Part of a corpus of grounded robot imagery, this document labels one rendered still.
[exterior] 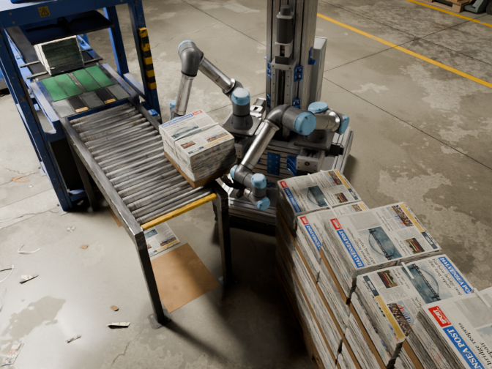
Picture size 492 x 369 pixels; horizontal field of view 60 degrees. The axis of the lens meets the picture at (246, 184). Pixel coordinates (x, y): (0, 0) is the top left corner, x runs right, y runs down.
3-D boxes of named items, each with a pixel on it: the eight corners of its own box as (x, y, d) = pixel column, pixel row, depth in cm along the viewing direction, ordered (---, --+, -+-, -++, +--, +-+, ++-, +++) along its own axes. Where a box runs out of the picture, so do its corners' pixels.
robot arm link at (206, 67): (239, 109, 283) (176, 58, 250) (233, 98, 294) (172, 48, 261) (251, 96, 279) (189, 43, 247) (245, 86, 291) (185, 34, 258)
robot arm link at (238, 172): (272, 94, 225) (224, 173, 224) (288, 101, 219) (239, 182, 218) (280, 104, 235) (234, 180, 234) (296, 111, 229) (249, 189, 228)
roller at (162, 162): (184, 161, 264) (183, 154, 261) (111, 190, 245) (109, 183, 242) (180, 157, 268) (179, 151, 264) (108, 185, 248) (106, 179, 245)
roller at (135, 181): (189, 165, 259) (186, 157, 258) (115, 195, 239) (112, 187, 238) (186, 165, 263) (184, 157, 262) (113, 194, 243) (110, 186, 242)
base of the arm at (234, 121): (235, 116, 291) (234, 103, 285) (255, 119, 287) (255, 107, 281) (227, 127, 280) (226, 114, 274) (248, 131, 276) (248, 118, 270)
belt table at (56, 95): (141, 105, 328) (139, 94, 321) (56, 132, 301) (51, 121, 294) (109, 72, 373) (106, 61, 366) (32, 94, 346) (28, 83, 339)
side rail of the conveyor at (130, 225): (147, 247, 221) (143, 230, 213) (138, 251, 219) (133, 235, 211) (71, 130, 306) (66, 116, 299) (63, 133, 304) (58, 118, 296)
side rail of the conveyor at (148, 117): (229, 208, 242) (228, 192, 234) (221, 211, 239) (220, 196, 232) (136, 110, 327) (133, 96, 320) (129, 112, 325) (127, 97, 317)
